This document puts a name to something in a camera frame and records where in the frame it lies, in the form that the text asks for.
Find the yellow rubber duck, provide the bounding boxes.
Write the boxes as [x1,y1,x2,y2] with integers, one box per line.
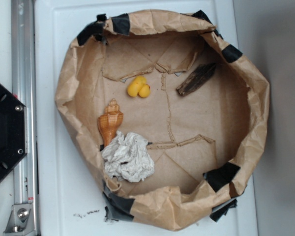
[127,76,150,98]

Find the white plastic tray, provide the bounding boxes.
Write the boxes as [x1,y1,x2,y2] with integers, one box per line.
[33,0,260,236]

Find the orange conch shell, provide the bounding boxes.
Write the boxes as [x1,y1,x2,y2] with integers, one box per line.
[97,98,123,147]

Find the metal corner bracket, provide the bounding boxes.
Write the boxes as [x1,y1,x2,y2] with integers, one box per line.
[3,203,35,236]

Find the brown paper bag bin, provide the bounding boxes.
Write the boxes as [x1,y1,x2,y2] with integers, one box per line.
[55,10,269,231]

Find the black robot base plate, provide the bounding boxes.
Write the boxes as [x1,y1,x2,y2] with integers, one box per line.
[0,84,27,183]

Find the crumpled white paper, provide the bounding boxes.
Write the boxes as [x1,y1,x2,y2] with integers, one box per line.
[101,131,155,182]

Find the dark wood chip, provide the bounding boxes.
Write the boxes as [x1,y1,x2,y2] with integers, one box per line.
[177,63,217,96]

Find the aluminium frame rail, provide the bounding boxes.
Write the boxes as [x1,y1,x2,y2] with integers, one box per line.
[11,0,40,236]

